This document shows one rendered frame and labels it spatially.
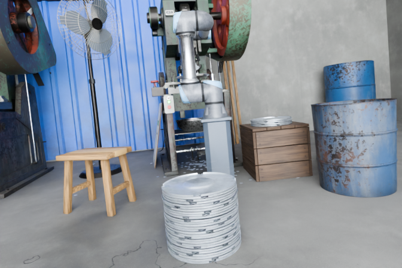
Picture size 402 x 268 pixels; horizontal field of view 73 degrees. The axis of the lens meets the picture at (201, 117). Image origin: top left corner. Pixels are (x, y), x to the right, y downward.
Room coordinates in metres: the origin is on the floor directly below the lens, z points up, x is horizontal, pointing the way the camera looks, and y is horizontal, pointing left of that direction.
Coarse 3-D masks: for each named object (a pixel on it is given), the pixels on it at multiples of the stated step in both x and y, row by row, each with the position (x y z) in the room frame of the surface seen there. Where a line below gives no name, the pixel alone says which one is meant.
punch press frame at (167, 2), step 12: (168, 0) 2.31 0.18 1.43; (180, 0) 2.40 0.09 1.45; (192, 0) 2.42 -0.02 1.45; (204, 0) 2.36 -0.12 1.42; (168, 24) 2.30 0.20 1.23; (168, 36) 2.30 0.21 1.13; (168, 48) 2.38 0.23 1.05; (204, 48) 2.48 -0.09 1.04; (168, 60) 2.60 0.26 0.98; (204, 60) 2.66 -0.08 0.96; (168, 72) 2.60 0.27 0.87; (204, 72) 2.66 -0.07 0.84; (180, 96) 2.20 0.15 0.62; (180, 108) 2.20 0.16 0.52; (192, 108) 2.22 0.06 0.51; (204, 108) 2.24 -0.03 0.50
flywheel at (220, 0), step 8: (216, 0) 2.72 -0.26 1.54; (224, 0) 2.47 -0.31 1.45; (216, 8) 2.76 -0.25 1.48; (224, 8) 2.45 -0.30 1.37; (224, 16) 2.45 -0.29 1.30; (216, 24) 2.81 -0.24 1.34; (224, 24) 2.51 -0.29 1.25; (216, 32) 2.80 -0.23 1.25; (224, 32) 2.55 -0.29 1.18; (216, 40) 2.77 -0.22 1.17; (224, 40) 2.57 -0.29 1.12; (224, 48) 2.48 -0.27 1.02
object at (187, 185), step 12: (168, 180) 1.11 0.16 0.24; (180, 180) 1.11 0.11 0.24; (192, 180) 1.07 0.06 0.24; (204, 180) 1.06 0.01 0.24; (216, 180) 1.06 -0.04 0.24; (228, 180) 1.05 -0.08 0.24; (168, 192) 0.97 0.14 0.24; (180, 192) 0.96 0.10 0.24; (192, 192) 0.94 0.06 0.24; (204, 192) 0.93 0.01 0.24; (216, 192) 0.91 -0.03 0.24
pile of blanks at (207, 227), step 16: (224, 192) 0.93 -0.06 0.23; (176, 208) 0.94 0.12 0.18; (192, 208) 0.90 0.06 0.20; (208, 208) 0.90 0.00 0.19; (224, 208) 0.92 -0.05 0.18; (176, 224) 0.92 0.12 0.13; (192, 224) 0.91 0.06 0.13; (208, 224) 0.90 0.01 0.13; (224, 224) 0.92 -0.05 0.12; (176, 240) 0.93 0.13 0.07; (192, 240) 0.90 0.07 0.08; (208, 240) 0.90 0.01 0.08; (224, 240) 0.92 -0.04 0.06; (240, 240) 1.00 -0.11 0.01; (176, 256) 0.93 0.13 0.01; (192, 256) 0.90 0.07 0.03; (208, 256) 0.90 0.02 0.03; (224, 256) 0.91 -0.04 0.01
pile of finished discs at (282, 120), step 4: (280, 116) 2.05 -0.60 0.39; (284, 116) 2.02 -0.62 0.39; (288, 116) 1.98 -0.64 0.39; (252, 120) 1.91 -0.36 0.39; (256, 120) 1.94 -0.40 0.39; (260, 120) 1.84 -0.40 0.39; (264, 120) 1.88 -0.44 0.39; (268, 120) 1.81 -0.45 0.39; (272, 120) 1.81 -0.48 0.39; (276, 120) 1.80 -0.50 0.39; (280, 120) 1.80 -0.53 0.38; (284, 120) 1.81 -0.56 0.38; (288, 120) 1.84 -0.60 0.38; (252, 124) 1.91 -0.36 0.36; (256, 124) 1.87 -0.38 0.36; (260, 124) 1.84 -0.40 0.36; (264, 124) 1.83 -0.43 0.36; (268, 124) 1.81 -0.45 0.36; (272, 124) 1.81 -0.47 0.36; (276, 124) 1.86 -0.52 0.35; (280, 124) 1.80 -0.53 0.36; (284, 124) 1.81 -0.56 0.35
